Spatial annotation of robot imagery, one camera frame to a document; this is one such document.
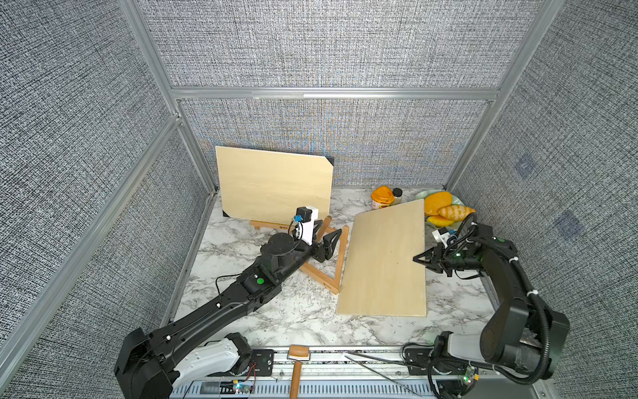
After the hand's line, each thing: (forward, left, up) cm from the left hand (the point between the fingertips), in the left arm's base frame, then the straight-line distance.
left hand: (337, 225), depth 67 cm
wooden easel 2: (+23, +29, -29) cm, 47 cm away
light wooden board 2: (+33, +23, -17) cm, 44 cm away
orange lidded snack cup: (+29, -23, -22) cm, 43 cm away
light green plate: (+29, -56, -25) cm, 68 cm away
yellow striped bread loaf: (+21, -51, -24) cm, 60 cm away
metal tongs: (-26, -4, -32) cm, 42 cm away
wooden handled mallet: (-25, +12, -30) cm, 41 cm away
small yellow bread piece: (+20, -46, -28) cm, 58 cm away
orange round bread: (+29, -47, -25) cm, 60 cm away
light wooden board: (-4, -15, -23) cm, 28 cm away
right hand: (-2, -27, -16) cm, 31 cm away
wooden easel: (-2, +6, -27) cm, 27 cm away
